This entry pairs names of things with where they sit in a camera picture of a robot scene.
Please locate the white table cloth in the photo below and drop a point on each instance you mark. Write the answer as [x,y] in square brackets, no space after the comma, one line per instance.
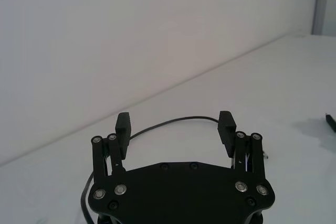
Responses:
[236,93]

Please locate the grey striped post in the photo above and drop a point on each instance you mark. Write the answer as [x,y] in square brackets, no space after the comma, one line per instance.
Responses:
[320,3]

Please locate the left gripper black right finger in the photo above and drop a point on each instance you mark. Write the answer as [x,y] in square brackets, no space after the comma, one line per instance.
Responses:
[227,134]

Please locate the black rounded oblong device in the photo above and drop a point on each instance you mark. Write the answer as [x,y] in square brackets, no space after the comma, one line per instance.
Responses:
[332,123]

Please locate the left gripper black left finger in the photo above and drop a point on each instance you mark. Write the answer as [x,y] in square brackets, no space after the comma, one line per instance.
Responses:
[101,155]

